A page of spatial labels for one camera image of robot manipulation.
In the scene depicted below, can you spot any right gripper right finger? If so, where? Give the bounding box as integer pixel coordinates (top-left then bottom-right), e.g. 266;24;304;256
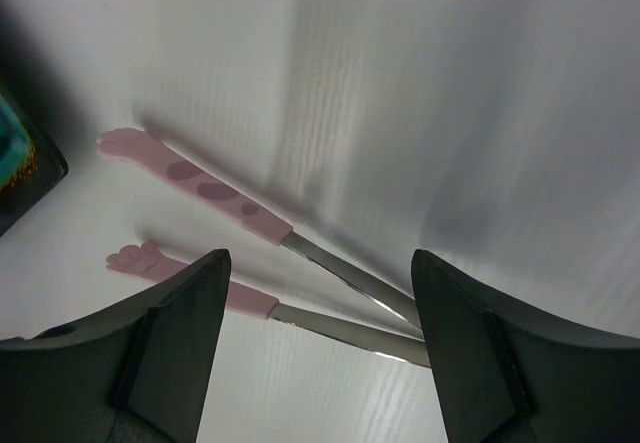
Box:
411;250;639;442

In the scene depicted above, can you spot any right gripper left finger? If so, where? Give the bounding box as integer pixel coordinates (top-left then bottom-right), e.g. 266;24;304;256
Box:
1;250;231;442

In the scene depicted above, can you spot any dark square teal plate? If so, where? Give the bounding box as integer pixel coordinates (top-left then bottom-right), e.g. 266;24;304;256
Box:
1;87;69;233

